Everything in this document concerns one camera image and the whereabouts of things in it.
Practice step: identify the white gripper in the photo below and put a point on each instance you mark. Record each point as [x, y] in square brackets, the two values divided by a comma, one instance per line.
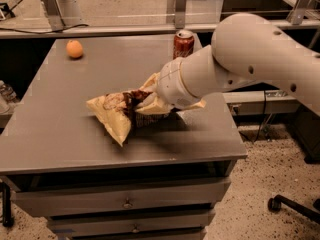
[172, 84]

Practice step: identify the brown chip bag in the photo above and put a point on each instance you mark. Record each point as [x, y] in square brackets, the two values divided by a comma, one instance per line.
[116, 111]

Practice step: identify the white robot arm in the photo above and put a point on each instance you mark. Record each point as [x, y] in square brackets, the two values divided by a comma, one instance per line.
[245, 49]

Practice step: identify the red cola can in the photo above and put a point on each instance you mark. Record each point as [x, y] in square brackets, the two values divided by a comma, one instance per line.
[183, 43]

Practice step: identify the orange fruit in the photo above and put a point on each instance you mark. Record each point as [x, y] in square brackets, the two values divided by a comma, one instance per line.
[74, 49]

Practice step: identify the grey drawer cabinet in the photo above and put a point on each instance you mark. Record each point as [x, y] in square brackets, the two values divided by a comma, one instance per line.
[54, 142]

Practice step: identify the upper grey drawer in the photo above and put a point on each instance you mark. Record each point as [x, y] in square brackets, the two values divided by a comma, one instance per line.
[122, 197]

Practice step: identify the grey drawer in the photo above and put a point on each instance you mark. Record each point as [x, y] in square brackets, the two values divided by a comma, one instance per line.
[132, 223]
[122, 197]

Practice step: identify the lower grey drawer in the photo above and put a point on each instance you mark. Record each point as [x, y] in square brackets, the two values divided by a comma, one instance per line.
[132, 223]

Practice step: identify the black office chair base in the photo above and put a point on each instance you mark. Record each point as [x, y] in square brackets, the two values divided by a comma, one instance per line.
[274, 205]

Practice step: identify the metal railing frame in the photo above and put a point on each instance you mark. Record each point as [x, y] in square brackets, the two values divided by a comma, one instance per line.
[80, 18]

